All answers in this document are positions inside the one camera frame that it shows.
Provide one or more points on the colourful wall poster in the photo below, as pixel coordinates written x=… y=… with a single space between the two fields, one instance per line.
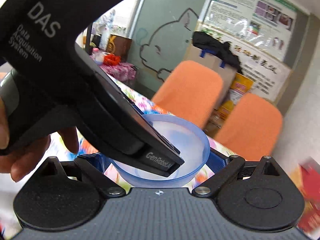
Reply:
x=266 y=24

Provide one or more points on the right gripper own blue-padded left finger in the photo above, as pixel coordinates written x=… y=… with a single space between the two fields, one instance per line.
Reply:
x=93 y=167

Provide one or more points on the translucent blue plastic bowl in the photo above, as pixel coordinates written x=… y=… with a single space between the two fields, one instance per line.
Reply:
x=194 y=149

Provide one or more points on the brown red box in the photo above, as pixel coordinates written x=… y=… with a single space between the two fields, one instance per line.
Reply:
x=306 y=179

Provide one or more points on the right orange chair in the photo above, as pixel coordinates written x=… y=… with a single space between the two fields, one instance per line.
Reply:
x=252 y=129

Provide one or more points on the left orange chair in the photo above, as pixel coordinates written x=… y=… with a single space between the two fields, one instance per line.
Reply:
x=190 y=92

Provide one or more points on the cardboard box with blue tape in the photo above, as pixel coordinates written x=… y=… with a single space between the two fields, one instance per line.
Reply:
x=208 y=58

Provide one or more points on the black cloth on box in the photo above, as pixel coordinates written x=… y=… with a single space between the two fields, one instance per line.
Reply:
x=211 y=45

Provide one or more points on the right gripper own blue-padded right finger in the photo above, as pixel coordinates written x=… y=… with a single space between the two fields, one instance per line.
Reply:
x=225 y=170

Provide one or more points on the Chinese text poster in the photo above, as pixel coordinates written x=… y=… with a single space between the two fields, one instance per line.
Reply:
x=270 y=76

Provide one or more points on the brown gift bag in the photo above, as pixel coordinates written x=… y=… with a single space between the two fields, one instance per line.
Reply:
x=119 y=46

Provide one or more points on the red orange item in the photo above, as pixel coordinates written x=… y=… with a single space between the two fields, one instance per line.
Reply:
x=111 y=60

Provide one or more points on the pink floral cloth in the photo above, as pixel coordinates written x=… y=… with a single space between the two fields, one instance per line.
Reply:
x=123 y=71

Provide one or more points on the person's left hand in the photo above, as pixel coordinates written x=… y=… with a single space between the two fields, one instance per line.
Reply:
x=20 y=163

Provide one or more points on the floral tablecloth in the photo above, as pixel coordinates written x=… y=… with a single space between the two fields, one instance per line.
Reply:
x=9 y=223

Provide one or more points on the orange chair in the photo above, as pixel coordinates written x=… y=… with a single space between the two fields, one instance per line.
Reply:
x=190 y=92
x=252 y=129

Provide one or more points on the yellow snack bag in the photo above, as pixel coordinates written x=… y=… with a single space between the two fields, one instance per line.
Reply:
x=239 y=87

